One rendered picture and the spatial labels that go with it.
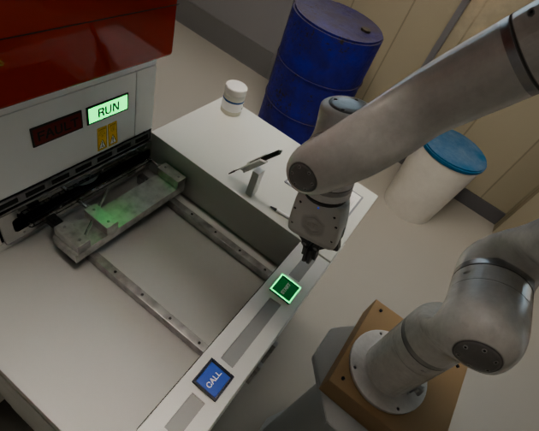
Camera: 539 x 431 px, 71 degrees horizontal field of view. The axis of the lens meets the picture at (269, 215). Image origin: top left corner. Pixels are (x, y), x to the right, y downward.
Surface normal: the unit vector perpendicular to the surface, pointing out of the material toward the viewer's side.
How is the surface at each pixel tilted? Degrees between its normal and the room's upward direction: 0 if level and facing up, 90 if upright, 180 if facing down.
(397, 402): 4
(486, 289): 33
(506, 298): 12
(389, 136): 53
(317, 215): 88
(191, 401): 0
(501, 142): 90
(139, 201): 0
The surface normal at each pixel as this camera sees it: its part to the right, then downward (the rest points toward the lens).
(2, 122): 0.79, 0.57
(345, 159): -0.35, 0.45
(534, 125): -0.55, 0.50
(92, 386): 0.28, -0.64
